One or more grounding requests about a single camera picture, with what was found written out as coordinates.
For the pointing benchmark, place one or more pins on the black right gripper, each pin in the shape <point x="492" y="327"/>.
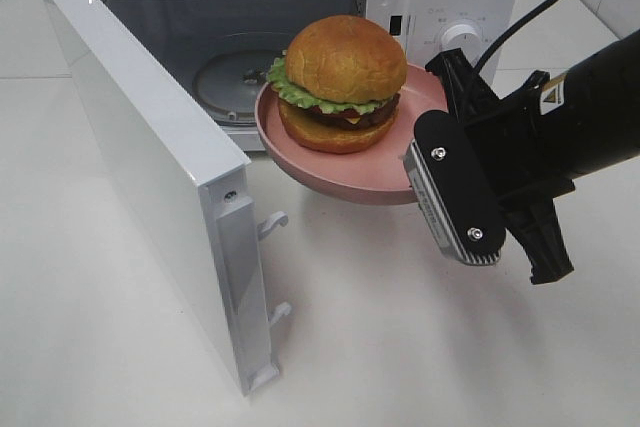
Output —
<point x="527" y="144"/>

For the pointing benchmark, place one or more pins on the burger with lettuce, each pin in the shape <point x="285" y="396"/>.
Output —
<point x="338" y="84"/>

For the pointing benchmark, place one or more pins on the glass microwave turntable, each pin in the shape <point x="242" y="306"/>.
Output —
<point x="228" y="85"/>

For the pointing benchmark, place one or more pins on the white upper power knob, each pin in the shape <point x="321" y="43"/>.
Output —
<point x="464" y="36"/>

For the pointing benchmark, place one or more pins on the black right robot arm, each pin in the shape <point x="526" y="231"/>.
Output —
<point x="608" y="108"/>

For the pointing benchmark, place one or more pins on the pink round plate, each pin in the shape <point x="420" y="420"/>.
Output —
<point x="375" y="176"/>

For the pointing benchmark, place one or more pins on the white microwave door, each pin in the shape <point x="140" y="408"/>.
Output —
<point x="184" y="179"/>

